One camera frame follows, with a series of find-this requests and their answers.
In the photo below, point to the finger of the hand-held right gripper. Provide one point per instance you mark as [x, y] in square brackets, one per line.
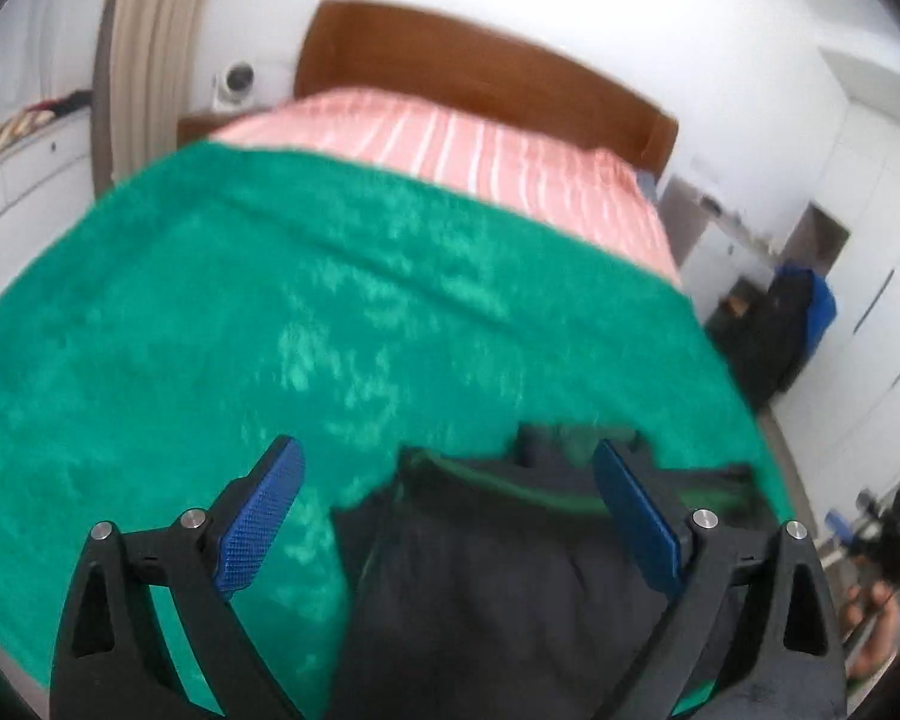
[840, 523]

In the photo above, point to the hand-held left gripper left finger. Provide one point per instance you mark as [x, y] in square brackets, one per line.
[262, 517]

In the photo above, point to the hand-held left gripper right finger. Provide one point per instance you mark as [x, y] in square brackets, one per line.
[637, 517]

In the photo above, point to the black puffer jacket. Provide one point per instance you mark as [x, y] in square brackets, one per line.
[480, 600]

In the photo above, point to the person's right hand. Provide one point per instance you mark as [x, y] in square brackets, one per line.
[877, 630]

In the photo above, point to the green blanket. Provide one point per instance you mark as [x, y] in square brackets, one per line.
[270, 315]

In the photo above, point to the blue garment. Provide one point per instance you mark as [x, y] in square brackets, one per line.
[821, 307]

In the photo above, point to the wooden chair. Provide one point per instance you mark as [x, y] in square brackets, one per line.
[736, 306]

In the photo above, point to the white desk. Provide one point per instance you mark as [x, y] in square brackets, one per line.
[709, 247]

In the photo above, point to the white wardrobe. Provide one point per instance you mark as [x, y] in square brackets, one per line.
[877, 240]

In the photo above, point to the wooden nightstand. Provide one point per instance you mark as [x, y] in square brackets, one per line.
[195, 127]

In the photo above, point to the pink striped bedsheet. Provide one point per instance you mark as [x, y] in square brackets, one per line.
[480, 150]

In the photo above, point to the white drawer cabinet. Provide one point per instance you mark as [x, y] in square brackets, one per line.
[22, 180]

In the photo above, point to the white desk fan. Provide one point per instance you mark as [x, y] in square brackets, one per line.
[236, 82]

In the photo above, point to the dark cloth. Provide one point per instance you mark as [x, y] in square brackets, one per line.
[71, 101]

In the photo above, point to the striped cushion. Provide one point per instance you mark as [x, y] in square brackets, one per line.
[11, 131]

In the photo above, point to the beige curtain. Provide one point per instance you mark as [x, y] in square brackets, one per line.
[154, 52]

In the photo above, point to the wooden headboard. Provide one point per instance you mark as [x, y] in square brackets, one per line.
[450, 52]

